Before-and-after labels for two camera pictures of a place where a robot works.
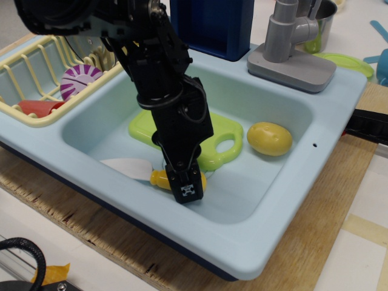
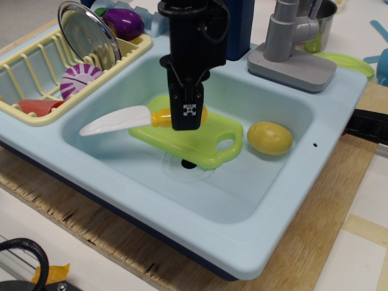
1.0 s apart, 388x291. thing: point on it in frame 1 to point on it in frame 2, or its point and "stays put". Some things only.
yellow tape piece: x=54 y=273 stays put
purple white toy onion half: x=77 y=77 stays put
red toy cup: x=39 y=108 stays put
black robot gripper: x=182 y=120 to x=198 y=43
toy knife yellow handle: x=137 y=169 to x=137 y=115
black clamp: x=370 y=125 stays put
